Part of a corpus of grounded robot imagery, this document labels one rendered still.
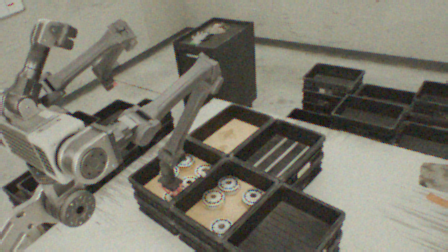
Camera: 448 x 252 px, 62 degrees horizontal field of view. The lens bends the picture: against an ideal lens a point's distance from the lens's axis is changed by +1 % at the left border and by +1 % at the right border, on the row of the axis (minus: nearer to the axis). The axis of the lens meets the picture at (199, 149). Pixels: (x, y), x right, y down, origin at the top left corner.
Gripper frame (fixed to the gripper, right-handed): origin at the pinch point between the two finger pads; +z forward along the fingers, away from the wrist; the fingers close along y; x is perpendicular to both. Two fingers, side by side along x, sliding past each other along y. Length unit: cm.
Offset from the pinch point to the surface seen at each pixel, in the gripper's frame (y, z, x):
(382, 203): -77, 15, -57
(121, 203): 33.8, 17.7, 7.3
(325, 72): 8, 33, -202
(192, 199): -9.8, -0.1, -2.1
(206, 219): -19.9, 3.9, 1.5
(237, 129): 5, 3, -62
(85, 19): 287, 9, -174
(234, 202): -25.0, 3.6, -13.2
